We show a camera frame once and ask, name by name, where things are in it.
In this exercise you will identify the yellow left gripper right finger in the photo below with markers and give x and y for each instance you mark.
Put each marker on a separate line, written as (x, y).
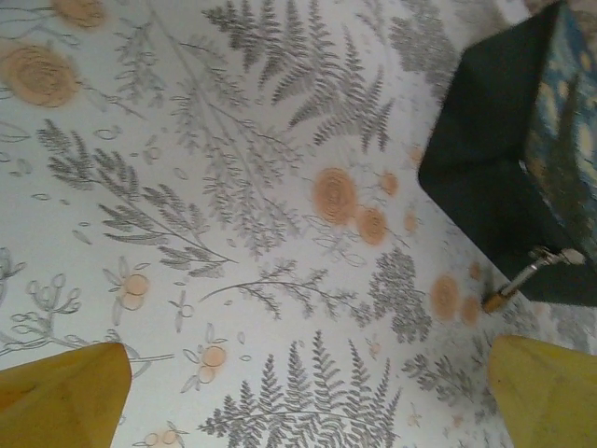
(550, 396)

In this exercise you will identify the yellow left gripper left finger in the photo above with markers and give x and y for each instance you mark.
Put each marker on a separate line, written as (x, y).
(60, 396)

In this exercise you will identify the brass padlock with silver shackle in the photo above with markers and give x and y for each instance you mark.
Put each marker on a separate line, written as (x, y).
(499, 299)

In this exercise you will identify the silver hasp latch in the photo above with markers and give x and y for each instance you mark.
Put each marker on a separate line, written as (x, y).
(562, 256)

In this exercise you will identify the white floral print tablecloth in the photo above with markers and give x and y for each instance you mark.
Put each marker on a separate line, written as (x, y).
(233, 224)

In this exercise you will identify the dark box with starry print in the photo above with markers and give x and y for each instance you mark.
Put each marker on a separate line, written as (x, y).
(494, 140)

